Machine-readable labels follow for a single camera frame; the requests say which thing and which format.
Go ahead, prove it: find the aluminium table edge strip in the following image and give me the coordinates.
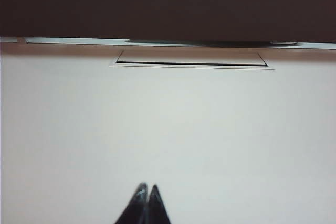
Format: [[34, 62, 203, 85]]
[[0, 36, 336, 50]]

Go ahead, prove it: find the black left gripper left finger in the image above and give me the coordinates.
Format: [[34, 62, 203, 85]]
[[114, 182, 149, 224]]

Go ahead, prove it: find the brown partition panel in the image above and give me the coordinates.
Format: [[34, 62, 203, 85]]
[[0, 0, 336, 44]]

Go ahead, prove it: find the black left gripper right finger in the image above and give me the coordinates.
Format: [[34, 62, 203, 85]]
[[147, 184, 171, 224]]

